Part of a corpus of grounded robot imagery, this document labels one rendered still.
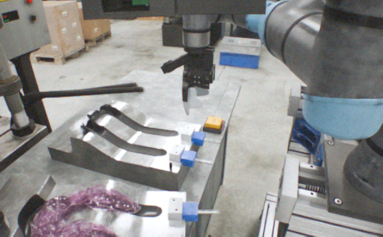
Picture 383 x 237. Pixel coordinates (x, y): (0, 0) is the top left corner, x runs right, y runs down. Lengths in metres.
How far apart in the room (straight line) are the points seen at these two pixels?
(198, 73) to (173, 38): 4.22
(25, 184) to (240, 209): 1.36
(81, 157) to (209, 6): 0.82
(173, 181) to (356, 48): 0.66
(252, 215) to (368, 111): 1.61
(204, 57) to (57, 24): 3.94
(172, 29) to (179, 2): 4.73
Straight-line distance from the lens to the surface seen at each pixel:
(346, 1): 0.22
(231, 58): 4.00
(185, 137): 0.86
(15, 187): 0.83
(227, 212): 1.80
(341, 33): 0.22
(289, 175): 0.64
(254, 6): 0.18
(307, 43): 0.27
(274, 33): 0.33
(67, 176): 0.96
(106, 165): 0.88
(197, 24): 0.69
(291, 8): 0.34
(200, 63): 0.74
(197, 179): 0.86
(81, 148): 0.90
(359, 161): 0.59
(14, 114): 1.24
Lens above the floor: 1.42
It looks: 30 degrees down
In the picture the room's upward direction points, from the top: straight up
